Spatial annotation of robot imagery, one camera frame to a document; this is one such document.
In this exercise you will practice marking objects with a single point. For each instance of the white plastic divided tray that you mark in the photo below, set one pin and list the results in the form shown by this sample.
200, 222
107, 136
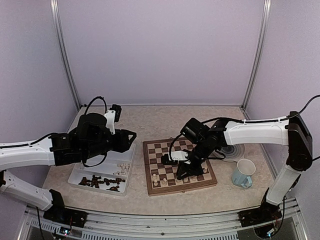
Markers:
105, 170

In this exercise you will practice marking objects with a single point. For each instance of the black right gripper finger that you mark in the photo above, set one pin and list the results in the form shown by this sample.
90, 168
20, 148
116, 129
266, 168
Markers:
182, 171
197, 171

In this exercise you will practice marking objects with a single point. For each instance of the white chess bishop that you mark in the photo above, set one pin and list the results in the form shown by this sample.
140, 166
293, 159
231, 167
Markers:
155, 180

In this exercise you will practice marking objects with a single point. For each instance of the right aluminium frame post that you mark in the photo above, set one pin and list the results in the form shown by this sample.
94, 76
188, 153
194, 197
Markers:
258, 53

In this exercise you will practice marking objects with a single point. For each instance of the aluminium frame post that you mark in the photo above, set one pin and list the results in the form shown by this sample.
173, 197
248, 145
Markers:
258, 53
54, 5

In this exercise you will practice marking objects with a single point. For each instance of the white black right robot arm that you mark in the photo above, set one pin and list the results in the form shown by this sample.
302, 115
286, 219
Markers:
290, 131

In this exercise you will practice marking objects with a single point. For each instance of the white chess pawn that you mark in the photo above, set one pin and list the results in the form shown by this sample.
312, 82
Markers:
164, 182

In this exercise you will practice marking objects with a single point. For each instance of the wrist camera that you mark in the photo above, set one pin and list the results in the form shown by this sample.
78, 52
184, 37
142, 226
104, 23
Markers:
175, 157
112, 116

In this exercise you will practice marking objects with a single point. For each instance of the wooden chess board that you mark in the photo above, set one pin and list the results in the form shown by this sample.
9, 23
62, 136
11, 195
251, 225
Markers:
153, 151

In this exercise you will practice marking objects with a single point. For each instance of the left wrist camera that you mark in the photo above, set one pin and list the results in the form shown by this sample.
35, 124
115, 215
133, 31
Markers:
112, 116

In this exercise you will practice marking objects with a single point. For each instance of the front aluminium rail base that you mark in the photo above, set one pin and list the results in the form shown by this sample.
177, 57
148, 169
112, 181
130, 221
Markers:
225, 225

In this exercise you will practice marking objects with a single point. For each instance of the rear aluminium frame rail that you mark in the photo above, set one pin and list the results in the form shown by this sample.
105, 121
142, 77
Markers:
178, 104

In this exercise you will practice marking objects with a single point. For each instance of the left aluminium frame post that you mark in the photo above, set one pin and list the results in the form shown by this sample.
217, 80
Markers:
54, 5

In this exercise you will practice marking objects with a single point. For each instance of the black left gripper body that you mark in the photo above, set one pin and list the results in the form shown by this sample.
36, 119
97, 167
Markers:
95, 148

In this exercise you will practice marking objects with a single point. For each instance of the light chess pieces pile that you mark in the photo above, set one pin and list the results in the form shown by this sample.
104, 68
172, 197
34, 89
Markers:
123, 169

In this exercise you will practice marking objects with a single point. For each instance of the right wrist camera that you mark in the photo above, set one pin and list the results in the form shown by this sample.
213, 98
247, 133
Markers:
175, 157

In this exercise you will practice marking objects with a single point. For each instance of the blue spiral ceramic plate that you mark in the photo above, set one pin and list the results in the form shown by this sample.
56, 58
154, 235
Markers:
231, 153

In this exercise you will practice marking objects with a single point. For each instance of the dark chess pieces pile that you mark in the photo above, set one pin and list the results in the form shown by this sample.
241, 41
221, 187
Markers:
96, 181

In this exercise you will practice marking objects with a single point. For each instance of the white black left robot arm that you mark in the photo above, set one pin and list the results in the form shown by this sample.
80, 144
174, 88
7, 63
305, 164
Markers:
26, 154

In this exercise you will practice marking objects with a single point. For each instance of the light blue ceramic mug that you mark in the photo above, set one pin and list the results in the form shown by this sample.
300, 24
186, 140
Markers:
242, 174

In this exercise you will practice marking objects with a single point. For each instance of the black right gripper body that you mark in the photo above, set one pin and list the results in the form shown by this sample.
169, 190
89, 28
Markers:
203, 150

